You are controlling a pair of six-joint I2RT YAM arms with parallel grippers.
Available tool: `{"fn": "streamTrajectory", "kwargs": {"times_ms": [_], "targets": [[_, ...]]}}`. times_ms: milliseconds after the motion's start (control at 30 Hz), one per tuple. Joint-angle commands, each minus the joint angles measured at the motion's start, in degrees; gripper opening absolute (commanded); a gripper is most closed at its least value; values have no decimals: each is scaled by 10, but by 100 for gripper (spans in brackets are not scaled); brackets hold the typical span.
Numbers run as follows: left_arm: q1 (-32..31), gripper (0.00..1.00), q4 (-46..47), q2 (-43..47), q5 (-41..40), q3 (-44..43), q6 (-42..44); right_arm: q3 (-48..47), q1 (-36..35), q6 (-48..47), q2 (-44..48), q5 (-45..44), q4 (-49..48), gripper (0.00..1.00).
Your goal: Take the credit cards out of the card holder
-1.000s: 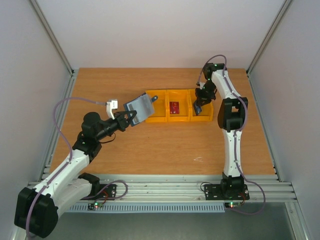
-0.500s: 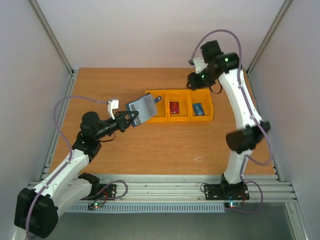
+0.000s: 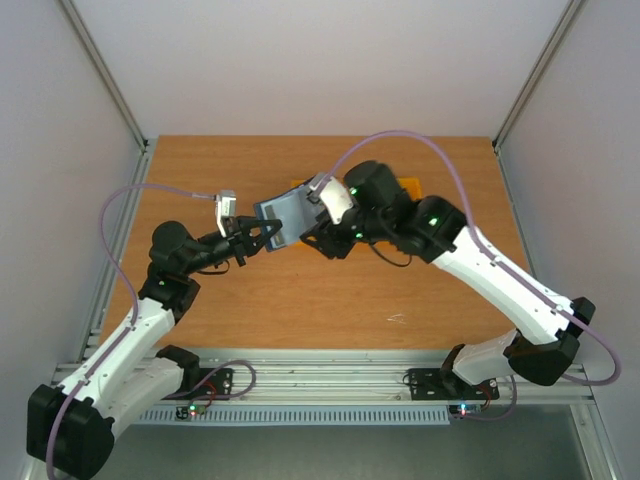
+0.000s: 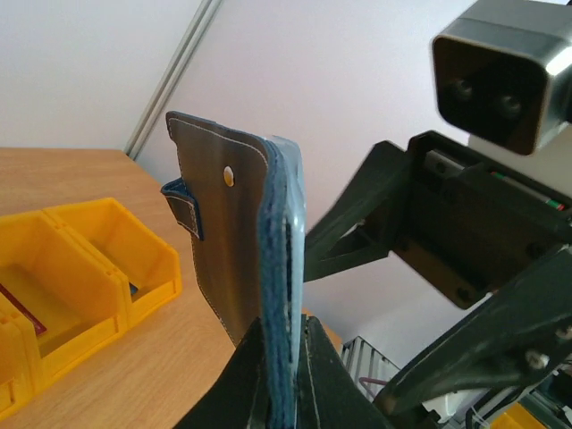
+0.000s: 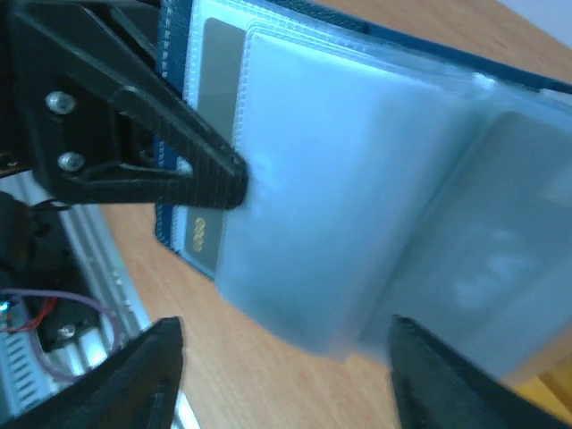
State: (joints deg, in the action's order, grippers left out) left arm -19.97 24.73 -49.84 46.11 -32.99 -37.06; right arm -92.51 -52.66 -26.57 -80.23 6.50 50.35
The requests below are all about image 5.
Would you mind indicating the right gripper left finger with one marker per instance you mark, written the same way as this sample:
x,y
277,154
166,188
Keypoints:
x,y
137,387

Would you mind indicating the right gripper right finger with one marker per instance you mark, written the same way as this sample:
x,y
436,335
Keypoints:
x,y
434,387

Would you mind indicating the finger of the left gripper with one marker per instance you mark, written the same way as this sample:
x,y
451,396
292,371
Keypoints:
x,y
89,115

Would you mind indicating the blue card holder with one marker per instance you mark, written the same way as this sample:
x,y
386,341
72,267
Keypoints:
x,y
388,175

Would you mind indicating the left yellow bin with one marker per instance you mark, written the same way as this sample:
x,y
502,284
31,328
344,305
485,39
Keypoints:
x,y
551,391

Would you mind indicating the aluminium rail base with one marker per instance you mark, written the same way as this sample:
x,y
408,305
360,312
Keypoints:
x,y
108,281

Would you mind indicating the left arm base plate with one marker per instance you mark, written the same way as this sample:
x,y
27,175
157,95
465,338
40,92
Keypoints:
x,y
69,316

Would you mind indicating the grey slotted cable duct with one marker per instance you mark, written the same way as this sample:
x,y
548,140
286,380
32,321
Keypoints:
x,y
24,384

